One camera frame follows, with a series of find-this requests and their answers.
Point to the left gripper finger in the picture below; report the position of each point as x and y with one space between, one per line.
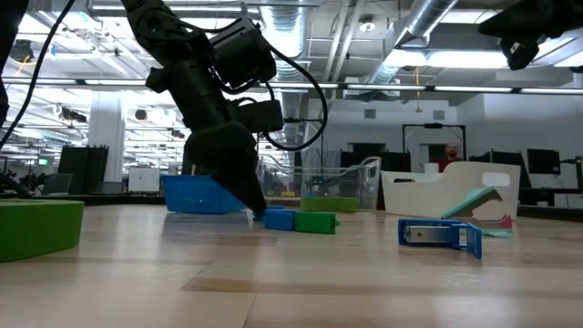
250 159
214 155

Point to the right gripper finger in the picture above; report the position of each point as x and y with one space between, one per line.
519 32
519 17

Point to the blue and green stapler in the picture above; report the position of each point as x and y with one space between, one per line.
314 222

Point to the small green tape roll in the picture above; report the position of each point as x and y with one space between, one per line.
330 204

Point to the teal staple remover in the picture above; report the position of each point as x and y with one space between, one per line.
464 202

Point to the large green tape roll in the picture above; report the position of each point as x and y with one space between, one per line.
36 228

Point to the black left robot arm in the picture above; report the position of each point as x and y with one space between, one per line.
173 41

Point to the blue plastic basket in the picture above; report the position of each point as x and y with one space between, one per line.
191 193

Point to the white cabinet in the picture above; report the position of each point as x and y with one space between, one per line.
143 180

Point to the white pillar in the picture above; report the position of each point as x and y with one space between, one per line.
107 136

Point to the clear plastic bin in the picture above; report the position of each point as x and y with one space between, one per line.
364 182

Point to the black computer monitor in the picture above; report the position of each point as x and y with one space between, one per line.
544 161
505 158

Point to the black partition panel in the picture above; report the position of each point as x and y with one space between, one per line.
82 168

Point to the person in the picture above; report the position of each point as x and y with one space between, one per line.
450 152

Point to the long ceiling light strip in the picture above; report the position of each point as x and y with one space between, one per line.
387 86

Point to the round white ceiling sensor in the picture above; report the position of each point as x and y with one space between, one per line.
366 25

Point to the grey office chair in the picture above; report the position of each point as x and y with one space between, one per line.
57 184

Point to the white plastic bin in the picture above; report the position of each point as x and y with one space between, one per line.
410 196

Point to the ribbed silver ventilation duct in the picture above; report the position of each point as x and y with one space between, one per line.
293 36
423 18

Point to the black ceiling camera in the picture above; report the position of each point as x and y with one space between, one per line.
20 50

